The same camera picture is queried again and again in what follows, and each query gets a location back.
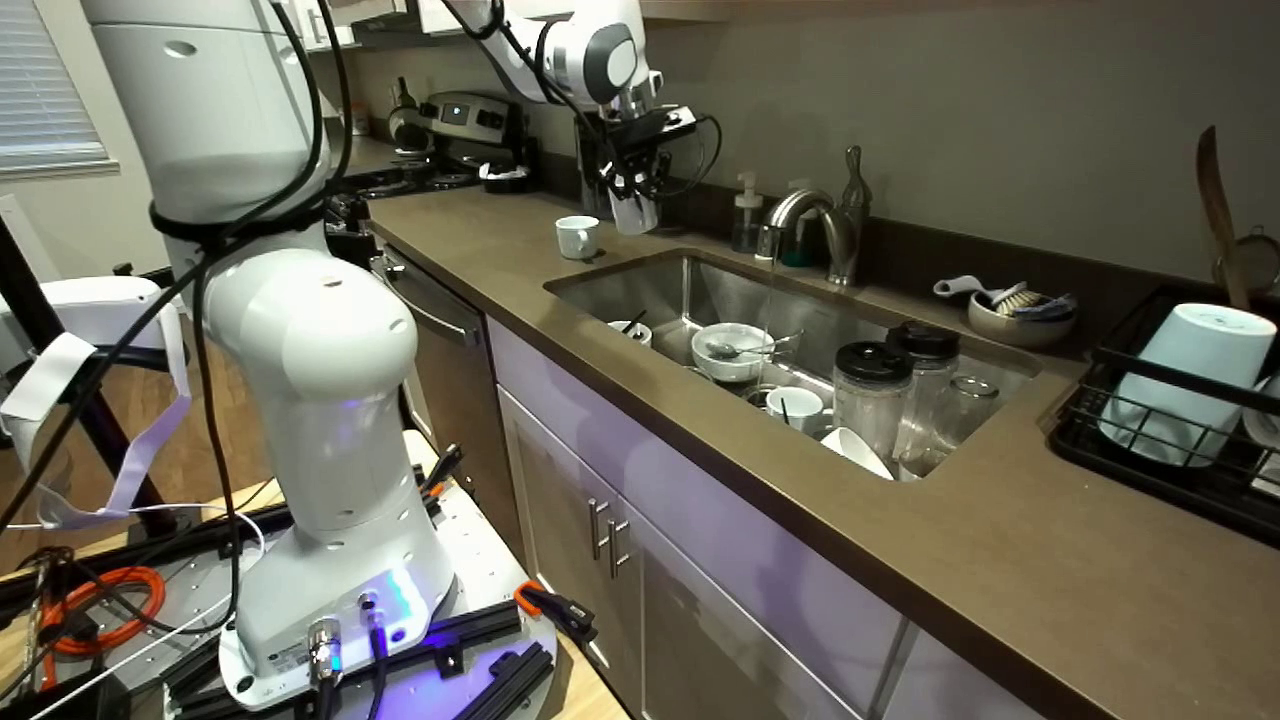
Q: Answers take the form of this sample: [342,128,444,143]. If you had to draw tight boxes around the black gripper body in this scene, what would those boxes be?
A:
[594,124,674,183]

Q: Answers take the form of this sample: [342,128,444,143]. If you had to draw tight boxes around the white ceramic mug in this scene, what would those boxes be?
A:
[552,211,605,265]
[606,183,662,245]

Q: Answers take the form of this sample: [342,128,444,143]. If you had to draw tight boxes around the clear soap dispenser white pump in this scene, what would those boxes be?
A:
[726,171,766,255]

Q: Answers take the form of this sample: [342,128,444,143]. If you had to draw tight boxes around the white plate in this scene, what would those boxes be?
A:
[605,317,654,353]

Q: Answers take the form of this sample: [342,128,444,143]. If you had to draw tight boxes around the stainless steel sink basin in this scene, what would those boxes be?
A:
[539,249,1057,490]

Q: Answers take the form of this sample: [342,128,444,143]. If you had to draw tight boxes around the silver countertop toaster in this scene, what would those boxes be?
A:
[383,90,537,191]

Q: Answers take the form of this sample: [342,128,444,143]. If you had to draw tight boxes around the wide white ceramic bowl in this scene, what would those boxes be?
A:
[685,320,780,389]

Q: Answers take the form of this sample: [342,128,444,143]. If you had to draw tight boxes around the brushed steel kitchen faucet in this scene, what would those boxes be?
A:
[754,140,870,291]

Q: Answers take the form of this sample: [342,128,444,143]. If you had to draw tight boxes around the stainless steel dishwasher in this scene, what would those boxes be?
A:
[377,251,514,535]

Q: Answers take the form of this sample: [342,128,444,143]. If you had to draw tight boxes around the small white cup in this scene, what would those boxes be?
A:
[759,381,832,442]

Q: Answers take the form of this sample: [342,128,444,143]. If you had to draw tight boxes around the white upper cabinets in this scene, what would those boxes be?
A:
[294,0,472,43]

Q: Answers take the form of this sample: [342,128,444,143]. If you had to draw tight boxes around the clear blender jar black lid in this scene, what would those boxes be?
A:
[832,340,918,463]
[884,317,965,406]

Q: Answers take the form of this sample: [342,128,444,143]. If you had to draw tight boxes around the orange black clamp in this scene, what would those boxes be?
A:
[510,581,605,655]
[418,442,472,508]

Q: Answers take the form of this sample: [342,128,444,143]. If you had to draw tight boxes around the clear drinking glass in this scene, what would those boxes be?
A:
[931,370,1005,447]

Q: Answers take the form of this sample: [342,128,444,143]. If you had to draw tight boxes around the white perforated robot table top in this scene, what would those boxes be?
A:
[156,424,632,720]

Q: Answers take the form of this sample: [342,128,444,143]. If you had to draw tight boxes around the small grey utensil bowl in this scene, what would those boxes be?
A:
[965,278,1079,353]

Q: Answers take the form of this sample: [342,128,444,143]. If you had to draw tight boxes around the grey lower kitchen cabinets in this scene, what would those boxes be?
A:
[483,317,1042,720]

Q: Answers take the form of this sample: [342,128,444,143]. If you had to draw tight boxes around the wooden spatula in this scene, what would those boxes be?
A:
[1193,124,1245,305]

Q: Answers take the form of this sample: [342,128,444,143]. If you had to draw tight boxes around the pale blue cup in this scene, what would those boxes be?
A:
[1104,297,1280,474]

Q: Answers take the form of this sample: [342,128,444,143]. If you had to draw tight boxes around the black tripod stand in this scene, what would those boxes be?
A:
[0,215,175,535]

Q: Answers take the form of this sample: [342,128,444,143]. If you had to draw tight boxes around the white window blind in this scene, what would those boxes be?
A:
[0,0,119,183]

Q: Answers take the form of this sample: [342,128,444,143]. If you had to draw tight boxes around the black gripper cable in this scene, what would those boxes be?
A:
[662,111,732,203]

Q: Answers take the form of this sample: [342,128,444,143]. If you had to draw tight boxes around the silver cabinet handle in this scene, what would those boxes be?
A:
[605,514,641,581]
[582,493,616,564]

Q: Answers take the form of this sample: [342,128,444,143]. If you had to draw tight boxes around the black aluminium rail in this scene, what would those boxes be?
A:
[316,601,526,673]
[452,641,560,720]

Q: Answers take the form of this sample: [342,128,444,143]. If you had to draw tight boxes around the white flat ribbon cable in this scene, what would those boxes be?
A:
[0,333,196,529]

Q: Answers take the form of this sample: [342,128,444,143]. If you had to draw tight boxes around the black wire dish rack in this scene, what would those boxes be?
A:
[1042,283,1280,546]

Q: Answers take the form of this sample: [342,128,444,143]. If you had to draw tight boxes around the orange cable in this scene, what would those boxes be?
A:
[36,562,171,662]

